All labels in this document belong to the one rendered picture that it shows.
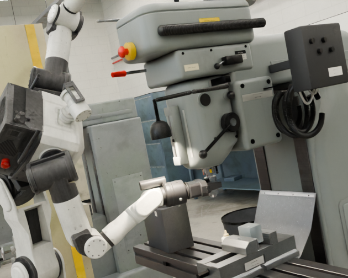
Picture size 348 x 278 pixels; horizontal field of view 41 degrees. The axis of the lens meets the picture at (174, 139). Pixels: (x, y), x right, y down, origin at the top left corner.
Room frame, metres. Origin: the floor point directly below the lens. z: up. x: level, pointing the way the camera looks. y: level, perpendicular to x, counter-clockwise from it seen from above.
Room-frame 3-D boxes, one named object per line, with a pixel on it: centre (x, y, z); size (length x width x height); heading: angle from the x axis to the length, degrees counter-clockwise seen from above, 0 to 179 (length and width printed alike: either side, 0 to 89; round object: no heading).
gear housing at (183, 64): (1.75, -0.14, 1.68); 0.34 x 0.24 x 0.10; 122
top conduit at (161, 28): (1.63, -0.21, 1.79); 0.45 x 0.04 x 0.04; 122
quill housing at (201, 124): (1.73, -0.11, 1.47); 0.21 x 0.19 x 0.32; 32
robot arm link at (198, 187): (1.71, -0.02, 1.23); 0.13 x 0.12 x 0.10; 13
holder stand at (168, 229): (2.03, 0.10, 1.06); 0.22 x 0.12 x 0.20; 26
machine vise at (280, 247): (1.57, -0.17, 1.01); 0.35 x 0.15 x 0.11; 123
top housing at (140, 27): (1.74, -0.12, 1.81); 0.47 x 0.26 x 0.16; 122
